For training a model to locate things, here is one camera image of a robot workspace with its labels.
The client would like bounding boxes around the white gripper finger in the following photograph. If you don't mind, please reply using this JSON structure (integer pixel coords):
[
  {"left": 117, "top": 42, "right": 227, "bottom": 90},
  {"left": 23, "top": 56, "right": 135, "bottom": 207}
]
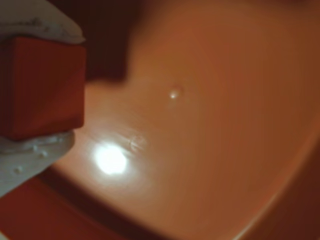
[
  {"left": 0, "top": 131, "right": 76, "bottom": 199},
  {"left": 0, "top": 0, "right": 86, "bottom": 45}
]

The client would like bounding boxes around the orange cube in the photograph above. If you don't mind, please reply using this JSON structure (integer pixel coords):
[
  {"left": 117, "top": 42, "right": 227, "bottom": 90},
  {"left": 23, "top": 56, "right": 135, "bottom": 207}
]
[{"left": 0, "top": 36, "right": 87, "bottom": 142}]

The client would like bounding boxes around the orange plastic box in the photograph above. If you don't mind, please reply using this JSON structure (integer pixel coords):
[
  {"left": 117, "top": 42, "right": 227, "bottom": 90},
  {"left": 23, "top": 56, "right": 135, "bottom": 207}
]
[{"left": 0, "top": 0, "right": 320, "bottom": 240}]

